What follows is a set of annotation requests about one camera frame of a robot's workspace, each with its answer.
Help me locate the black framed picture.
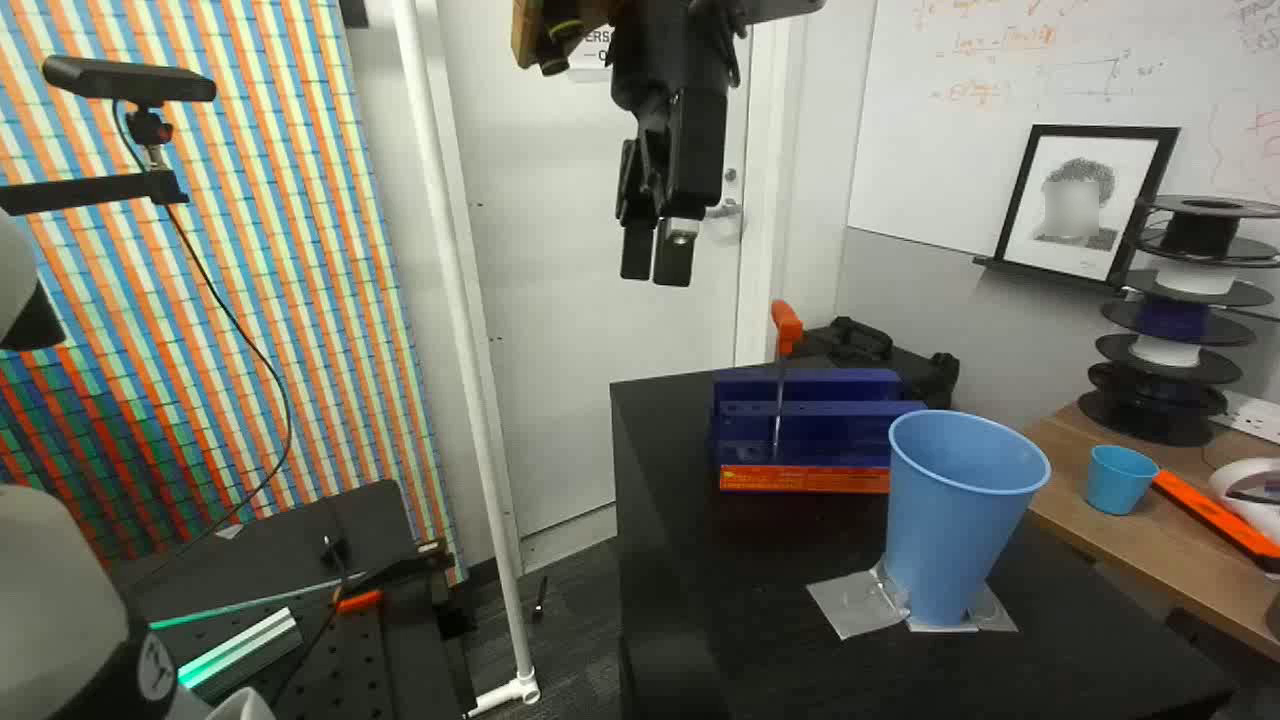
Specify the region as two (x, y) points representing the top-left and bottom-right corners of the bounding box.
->
(990, 123), (1179, 287)

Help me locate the large blue cup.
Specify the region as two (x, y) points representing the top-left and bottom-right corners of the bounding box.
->
(881, 409), (1053, 623)

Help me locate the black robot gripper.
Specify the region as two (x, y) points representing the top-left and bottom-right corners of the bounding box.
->
(606, 0), (823, 287)

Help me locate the black breadboard plate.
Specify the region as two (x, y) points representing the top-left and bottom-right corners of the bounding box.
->
(115, 478), (464, 720)

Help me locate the black side table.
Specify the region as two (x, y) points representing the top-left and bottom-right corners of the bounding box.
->
(611, 372), (1233, 720)

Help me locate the orange object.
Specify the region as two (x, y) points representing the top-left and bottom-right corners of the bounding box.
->
(769, 300), (803, 358)

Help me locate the wooden table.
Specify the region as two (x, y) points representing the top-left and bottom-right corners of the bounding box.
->
(1028, 402), (1280, 660)

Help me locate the white tape roll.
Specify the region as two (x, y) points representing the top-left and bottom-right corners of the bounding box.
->
(1213, 456), (1280, 539)

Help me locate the orange ruler tool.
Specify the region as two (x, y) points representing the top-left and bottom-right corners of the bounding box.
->
(1153, 466), (1280, 567)

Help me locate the stack of filament spools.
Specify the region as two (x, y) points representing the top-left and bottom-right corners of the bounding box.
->
(1074, 194), (1280, 446)

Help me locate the blue plastic rack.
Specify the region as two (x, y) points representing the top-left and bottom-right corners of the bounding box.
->
(709, 369), (916, 466)

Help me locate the black bag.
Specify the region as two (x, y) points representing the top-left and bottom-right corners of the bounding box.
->
(797, 315), (959, 409)

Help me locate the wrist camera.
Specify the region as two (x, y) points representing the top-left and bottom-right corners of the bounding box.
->
(509, 0), (621, 77)

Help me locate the small blue cup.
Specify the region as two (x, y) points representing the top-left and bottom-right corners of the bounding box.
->
(1089, 444), (1160, 514)

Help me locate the black stereo camera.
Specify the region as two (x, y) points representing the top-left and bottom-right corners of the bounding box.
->
(39, 54), (215, 104)

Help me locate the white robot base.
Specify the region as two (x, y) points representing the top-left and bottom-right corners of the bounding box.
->
(0, 483), (126, 720)

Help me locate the orange base plate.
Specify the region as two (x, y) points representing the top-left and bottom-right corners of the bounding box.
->
(717, 464), (889, 495)

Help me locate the whiteboard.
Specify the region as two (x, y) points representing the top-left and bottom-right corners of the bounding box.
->
(848, 0), (1280, 257)

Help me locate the black camera cable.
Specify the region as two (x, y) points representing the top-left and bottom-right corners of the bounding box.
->
(115, 100), (296, 529)

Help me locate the black mounting bar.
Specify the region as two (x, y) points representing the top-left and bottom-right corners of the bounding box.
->
(0, 166), (189, 216)

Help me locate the white pole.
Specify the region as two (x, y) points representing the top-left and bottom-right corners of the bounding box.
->
(389, 0), (538, 720)

